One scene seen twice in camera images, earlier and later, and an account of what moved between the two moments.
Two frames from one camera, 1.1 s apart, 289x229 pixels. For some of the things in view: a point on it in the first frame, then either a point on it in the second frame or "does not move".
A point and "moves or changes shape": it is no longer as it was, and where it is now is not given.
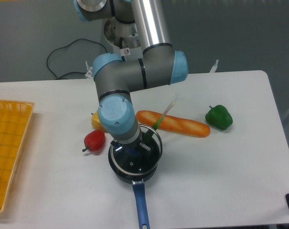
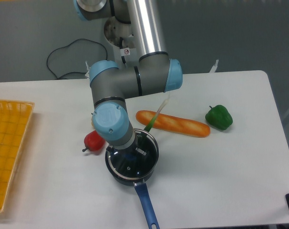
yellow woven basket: [11, 122] does not move
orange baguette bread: [174, 124] does not move
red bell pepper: [94, 140] does not move
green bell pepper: [219, 117] does not move
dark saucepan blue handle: [138, 181] moves or changes shape
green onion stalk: [157, 123] to [148, 126]
